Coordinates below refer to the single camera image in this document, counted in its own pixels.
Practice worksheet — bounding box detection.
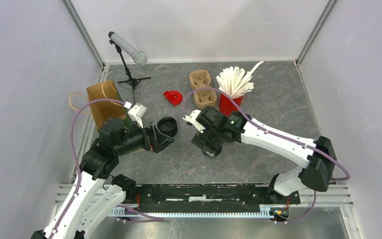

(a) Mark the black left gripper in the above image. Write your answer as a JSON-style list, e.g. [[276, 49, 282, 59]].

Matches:
[[115, 116, 175, 153]]

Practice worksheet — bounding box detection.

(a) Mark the dark translucent cup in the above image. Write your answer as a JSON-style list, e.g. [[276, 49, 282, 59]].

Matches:
[[201, 147, 222, 159]]

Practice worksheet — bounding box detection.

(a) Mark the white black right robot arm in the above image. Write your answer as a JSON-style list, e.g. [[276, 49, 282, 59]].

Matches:
[[183, 107, 336, 203]]

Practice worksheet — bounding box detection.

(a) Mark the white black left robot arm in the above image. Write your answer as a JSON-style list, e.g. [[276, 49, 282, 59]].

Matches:
[[31, 117, 178, 239]]

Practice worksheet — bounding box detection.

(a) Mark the red cylindrical straw holder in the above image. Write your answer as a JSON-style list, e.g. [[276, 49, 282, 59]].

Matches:
[[218, 94, 244, 116]]

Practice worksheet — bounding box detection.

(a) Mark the brown cardboard cup carrier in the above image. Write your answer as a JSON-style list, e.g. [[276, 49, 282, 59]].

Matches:
[[189, 70, 217, 109]]

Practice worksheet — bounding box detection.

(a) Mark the brown paper bag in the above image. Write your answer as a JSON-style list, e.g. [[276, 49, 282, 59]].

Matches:
[[69, 80, 127, 129]]

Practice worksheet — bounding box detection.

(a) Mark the grey microphone on stand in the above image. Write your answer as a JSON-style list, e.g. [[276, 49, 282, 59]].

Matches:
[[108, 31, 151, 102]]

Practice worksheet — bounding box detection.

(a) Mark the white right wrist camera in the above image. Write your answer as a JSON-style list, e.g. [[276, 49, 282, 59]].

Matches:
[[183, 110, 205, 133]]

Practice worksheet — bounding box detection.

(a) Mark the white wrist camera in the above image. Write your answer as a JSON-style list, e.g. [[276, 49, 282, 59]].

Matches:
[[128, 103, 147, 128], [183, 110, 205, 133]]

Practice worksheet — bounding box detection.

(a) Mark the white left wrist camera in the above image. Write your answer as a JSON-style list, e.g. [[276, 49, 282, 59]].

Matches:
[[128, 103, 147, 128]]

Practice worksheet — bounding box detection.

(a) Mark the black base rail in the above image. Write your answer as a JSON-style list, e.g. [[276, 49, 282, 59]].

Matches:
[[123, 183, 300, 213]]

